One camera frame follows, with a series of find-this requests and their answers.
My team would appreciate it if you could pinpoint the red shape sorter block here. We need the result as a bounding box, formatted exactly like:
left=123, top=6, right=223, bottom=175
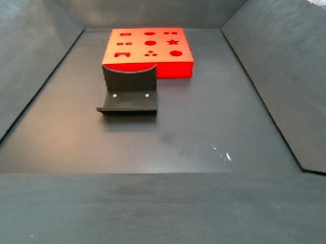
left=102, top=27, right=195, bottom=79

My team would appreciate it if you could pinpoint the black curved holder bracket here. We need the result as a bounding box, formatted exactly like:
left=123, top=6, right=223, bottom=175
left=96, top=66, right=158, bottom=114

